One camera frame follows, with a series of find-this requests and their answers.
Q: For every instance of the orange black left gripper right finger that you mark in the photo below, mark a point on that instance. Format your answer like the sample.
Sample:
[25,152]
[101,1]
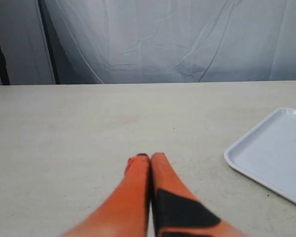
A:
[176,210]

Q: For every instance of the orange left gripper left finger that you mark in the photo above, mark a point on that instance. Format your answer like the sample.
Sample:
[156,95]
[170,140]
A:
[125,212]

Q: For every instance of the white plastic tray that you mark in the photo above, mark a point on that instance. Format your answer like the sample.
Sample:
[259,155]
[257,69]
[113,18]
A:
[267,153]

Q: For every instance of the white backdrop cloth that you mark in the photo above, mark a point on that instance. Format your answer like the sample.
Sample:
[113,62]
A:
[147,41]

